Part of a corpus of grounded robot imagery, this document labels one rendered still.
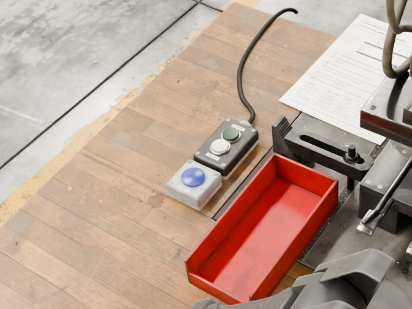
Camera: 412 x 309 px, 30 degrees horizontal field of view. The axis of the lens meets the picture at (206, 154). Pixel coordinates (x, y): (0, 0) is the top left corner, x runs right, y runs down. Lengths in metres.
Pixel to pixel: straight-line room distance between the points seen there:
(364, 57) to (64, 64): 1.74
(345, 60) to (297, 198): 0.35
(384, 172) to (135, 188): 0.42
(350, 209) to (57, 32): 2.15
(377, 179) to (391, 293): 0.50
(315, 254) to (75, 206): 0.41
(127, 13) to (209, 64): 1.72
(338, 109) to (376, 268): 0.73
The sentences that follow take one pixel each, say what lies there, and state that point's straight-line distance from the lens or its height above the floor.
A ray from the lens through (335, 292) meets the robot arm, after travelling 0.76.
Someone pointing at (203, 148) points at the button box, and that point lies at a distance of 1.32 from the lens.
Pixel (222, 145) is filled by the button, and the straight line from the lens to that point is 1.31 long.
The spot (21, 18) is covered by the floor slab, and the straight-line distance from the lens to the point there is 3.36.
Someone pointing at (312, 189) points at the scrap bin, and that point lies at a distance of 1.27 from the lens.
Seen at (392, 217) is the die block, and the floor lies 0.94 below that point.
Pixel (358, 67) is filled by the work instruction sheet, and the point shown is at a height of 0.90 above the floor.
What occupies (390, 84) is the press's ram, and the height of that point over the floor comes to 1.14.
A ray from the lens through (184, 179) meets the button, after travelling 1.27.
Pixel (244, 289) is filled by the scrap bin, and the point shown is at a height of 0.91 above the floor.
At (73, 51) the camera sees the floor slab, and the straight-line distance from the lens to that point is 3.10.
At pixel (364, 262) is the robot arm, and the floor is 1.30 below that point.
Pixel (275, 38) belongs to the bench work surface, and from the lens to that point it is 1.57.
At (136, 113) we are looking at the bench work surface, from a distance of 1.45.
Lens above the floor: 1.89
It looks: 47 degrees down
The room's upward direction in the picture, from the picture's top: 10 degrees counter-clockwise
